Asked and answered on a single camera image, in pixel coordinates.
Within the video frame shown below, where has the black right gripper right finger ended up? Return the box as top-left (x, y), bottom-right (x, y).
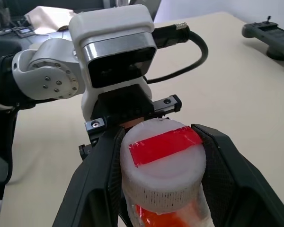
top-left (191, 122), bottom-right (284, 227)

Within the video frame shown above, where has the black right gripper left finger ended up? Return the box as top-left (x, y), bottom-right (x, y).
top-left (52, 126), bottom-right (126, 227)

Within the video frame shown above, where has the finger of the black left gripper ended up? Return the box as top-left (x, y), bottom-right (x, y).
top-left (79, 141), bottom-right (97, 163)

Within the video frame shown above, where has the clear plastic bottle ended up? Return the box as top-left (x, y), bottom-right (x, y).
top-left (124, 182), bottom-right (214, 227)

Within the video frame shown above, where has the white bottle cap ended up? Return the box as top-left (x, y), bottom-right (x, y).
top-left (119, 118), bottom-right (208, 212)

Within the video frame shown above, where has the beige cloth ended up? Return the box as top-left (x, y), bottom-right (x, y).
top-left (23, 6), bottom-right (73, 34)

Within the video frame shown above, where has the small black electronic device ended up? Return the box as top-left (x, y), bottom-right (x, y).
top-left (12, 26), bottom-right (36, 38)

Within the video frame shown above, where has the grey handheld game controller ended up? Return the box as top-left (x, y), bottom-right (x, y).
top-left (241, 16), bottom-right (284, 62)

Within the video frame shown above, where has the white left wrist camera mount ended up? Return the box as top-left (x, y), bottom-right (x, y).
top-left (68, 4), bottom-right (157, 123)

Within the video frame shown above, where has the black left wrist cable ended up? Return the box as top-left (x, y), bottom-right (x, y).
top-left (145, 22), bottom-right (209, 85)

